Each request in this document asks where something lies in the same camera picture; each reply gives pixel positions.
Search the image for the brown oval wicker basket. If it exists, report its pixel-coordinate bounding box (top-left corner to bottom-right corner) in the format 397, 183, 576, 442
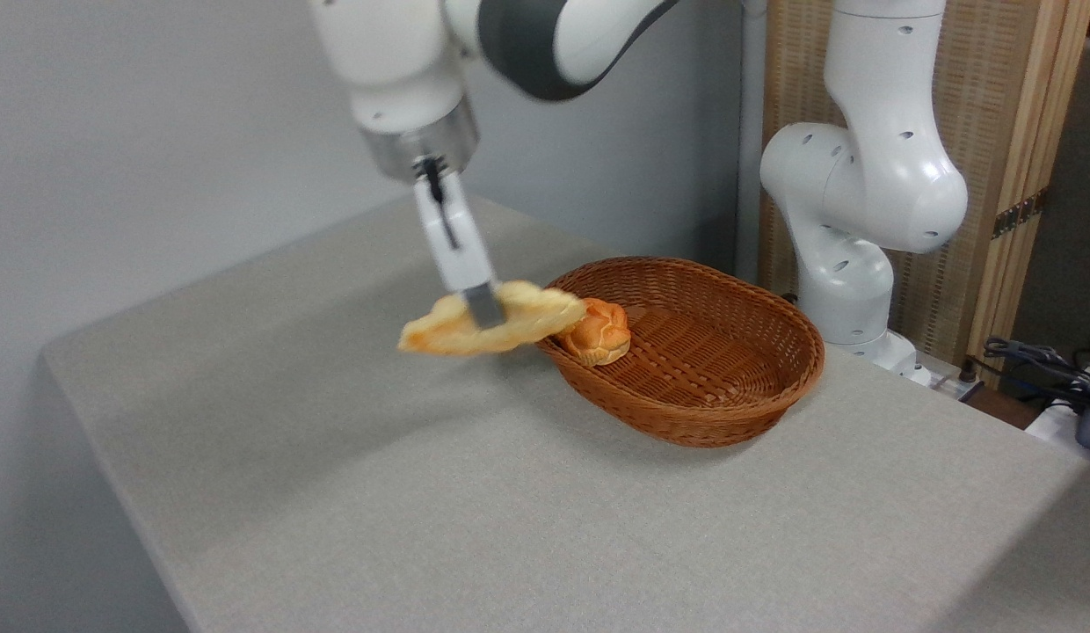
536, 256, 825, 449

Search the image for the round orange bread roll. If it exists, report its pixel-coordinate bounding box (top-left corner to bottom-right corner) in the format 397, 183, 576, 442
558, 298, 632, 367

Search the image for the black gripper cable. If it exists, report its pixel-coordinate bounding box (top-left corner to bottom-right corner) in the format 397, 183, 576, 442
417, 156, 463, 252

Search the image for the long braided bread loaf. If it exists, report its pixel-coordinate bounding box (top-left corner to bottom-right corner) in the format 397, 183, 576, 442
397, 280, 588, 358

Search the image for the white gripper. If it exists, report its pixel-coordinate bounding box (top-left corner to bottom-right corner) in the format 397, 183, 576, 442
412, 167, 507, 331

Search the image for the black cable bundle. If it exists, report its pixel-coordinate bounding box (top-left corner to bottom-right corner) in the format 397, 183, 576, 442
969, 337, 1090, 414

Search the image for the wooden rattan folding screen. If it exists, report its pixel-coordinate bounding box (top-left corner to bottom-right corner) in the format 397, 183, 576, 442
760, 0, 1090, 388

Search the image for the grey tablecloth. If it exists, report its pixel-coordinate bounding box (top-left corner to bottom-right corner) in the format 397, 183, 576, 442
40, 195, 1090, 633

